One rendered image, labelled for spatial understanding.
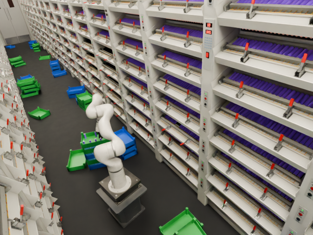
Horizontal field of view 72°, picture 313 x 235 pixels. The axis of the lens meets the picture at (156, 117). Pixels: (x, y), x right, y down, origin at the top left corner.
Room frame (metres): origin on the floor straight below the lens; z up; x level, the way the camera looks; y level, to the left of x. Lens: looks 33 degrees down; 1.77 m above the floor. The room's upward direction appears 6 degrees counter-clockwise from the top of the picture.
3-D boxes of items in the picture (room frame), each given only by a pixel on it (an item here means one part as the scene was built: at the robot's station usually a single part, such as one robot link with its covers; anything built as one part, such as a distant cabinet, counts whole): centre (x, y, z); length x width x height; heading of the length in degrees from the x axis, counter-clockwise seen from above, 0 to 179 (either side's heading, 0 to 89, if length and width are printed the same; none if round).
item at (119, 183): (1.23, 0.36, 0.45); 0.19 x 0.19 x 0.18
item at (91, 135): (1.90, 0.69, 0.36); 0.30 x 0.20 x 0.08; 101
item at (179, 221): (0.98, -0.11, 0.04); 0.30 x 0.20 x 0.08; 121
